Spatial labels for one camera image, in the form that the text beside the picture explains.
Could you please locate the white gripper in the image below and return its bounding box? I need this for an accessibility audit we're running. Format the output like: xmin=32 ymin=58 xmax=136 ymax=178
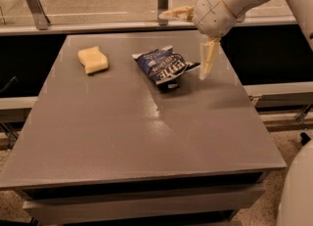
xmin=158 ymin=0 xmax=237 ymax=80

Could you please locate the blue kettle chip bag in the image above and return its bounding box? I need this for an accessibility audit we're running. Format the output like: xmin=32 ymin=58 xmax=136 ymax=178
xmin=132 ymin=45 xmax=201 ymax=85

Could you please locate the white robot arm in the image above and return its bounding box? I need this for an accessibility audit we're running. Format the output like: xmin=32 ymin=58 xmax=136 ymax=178
xmin=159 ymin=0 xmax=313 ymax=226

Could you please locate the black rxbar chocolate bar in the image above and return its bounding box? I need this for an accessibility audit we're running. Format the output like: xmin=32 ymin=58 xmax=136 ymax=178
xmin=157 ymin=80 xmax=179 ymax=93

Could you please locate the yellow sponge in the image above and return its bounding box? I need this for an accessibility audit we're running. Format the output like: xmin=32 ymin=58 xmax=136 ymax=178
xmin=78 ymin=46 xmax=109 ymax=74

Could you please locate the right metal glass bracket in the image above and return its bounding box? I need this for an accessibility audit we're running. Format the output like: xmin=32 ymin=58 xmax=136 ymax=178
xmin=236 ymin=13 xmax=246 ymax=23

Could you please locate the left metal glass bracket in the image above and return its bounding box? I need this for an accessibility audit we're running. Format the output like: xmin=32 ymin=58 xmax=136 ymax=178
xmin=25 ymin=0 xmax=50 ymax=30

